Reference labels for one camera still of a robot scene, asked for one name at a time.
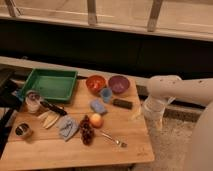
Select clear glass jar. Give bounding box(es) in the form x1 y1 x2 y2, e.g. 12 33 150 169
25 90 41 113

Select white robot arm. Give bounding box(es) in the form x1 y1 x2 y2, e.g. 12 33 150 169
142 75 213 171

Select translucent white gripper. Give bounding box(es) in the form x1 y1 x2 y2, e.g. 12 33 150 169
142 95 175 131

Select blue sponge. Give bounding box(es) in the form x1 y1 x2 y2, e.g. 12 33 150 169
90 99 107 115

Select orange peach fruit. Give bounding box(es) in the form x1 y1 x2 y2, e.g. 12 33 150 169
89 113 103 128

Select black chair at left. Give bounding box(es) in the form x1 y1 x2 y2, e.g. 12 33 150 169
0 68 22 157

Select small metal cup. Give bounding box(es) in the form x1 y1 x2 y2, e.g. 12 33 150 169
15 123 33 139

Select dark rectangular block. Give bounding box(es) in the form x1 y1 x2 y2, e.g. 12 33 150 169
113 99 133 109

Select small blue cup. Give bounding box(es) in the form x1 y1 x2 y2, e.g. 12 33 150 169
100 88 112 103

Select orange bowl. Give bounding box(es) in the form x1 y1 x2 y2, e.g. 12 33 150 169
86 75 106 94

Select pale banana slices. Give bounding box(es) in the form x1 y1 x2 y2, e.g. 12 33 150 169
38 111 60 129

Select blue grey towel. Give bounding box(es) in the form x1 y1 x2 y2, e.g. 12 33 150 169
57 115 78 141

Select green plastic tray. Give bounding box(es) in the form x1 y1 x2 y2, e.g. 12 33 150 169
20 68 78 103

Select bunch of dark grapes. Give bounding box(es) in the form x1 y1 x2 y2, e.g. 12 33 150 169
79 115 94 145

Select purple bowl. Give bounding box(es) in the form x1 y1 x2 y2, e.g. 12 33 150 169
108 75 130 94

